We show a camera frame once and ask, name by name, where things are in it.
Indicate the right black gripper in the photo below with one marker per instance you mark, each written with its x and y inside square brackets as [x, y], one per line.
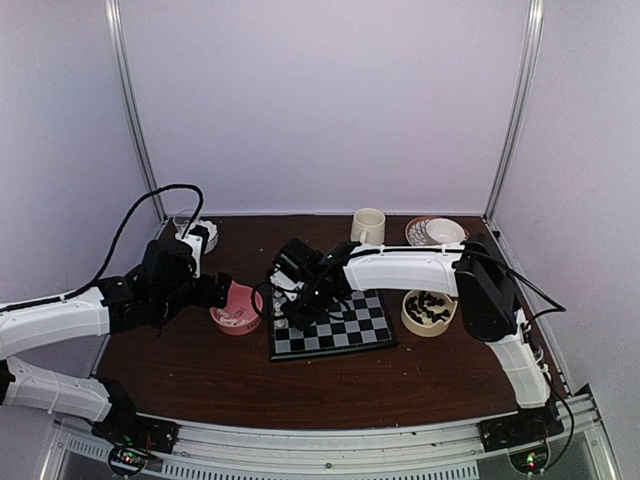
[298, 319]

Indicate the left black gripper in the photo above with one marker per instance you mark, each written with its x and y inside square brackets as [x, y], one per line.
[220, 290]

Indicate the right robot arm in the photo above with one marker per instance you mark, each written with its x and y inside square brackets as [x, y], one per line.
[471, 271]

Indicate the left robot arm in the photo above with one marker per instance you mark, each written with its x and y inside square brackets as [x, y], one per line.
[168, 280]

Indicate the white chess pieces pile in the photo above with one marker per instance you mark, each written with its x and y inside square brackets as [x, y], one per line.
[234, 319]

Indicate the black white chess board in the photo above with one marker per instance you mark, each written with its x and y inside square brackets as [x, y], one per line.
[359, 324]

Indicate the black chess pieces pile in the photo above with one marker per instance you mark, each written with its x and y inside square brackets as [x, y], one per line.
[427, 308]

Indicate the pink bowl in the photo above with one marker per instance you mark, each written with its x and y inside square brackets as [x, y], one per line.
[240, 297]

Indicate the clear glass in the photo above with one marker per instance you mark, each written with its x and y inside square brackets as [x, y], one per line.
[184, 221]

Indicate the cream ribbed mug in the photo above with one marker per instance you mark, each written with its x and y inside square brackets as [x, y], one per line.
[368, 226]

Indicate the cream bowl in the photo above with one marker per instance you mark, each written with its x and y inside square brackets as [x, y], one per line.
[429, 330]

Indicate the patterned saucer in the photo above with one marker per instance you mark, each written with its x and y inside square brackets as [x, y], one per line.
[415, 233]

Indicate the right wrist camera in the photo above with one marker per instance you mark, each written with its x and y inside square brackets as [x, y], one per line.
[282, 283]

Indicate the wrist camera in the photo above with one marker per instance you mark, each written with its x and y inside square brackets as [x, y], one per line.
[282, 283]
[197, 238]

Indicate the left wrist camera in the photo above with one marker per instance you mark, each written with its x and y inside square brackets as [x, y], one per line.
[197, 238]

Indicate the left aluminium frame post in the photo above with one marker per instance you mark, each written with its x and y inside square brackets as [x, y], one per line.
[118, 42]

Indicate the aluminium frame post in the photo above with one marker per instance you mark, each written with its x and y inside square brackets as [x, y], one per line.
[525, 79]
[118, 42]

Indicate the right aluminium frame post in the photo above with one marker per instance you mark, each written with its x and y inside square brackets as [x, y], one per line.
[525, 79]

